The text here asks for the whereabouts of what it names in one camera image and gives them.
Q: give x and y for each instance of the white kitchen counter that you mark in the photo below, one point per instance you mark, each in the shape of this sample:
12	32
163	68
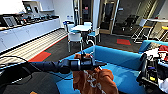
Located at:
30	33

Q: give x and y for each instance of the white cloth item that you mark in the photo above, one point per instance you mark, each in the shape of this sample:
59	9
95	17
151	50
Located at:
152	53

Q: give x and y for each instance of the small white wall sign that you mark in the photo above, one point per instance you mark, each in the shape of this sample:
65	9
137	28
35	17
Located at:
69	17

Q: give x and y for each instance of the wooden-framed glass door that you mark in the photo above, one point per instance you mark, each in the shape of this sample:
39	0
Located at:
108	16

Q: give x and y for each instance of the small blue sofa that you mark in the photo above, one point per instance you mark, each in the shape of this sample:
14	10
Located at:
150	45

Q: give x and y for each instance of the white bar stool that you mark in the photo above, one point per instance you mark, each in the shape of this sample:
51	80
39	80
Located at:
139	25

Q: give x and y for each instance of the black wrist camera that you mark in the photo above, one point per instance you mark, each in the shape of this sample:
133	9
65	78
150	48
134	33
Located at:
83	55

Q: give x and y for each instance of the black wall screen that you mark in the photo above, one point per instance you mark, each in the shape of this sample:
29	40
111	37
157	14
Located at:
29	8

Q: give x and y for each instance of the white rectangular table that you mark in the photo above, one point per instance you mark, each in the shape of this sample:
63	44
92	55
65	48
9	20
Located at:
81	28

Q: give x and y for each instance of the white chair with blue seat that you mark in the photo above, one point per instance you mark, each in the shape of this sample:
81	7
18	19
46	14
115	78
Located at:
94	35

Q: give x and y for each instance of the orange hoodie with white print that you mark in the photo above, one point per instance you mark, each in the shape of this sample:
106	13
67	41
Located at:
95	81

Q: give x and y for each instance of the glass door with red light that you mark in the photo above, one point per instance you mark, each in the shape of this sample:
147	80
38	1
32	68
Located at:
87	13

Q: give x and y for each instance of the white high table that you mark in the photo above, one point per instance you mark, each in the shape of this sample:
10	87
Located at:
158	20

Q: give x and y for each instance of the red and white item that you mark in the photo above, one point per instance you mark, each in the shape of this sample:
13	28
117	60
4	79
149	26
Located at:
164	52

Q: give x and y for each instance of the white upper kitchen cabinets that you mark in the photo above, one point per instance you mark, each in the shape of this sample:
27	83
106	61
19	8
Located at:
13	6

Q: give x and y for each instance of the black microwave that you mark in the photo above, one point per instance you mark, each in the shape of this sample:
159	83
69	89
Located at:
9	21

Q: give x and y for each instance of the yellow bar stool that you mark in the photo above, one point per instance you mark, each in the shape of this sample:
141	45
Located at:
164	29

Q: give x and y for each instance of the black office chair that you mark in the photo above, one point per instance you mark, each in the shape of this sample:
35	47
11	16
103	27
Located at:
131	20

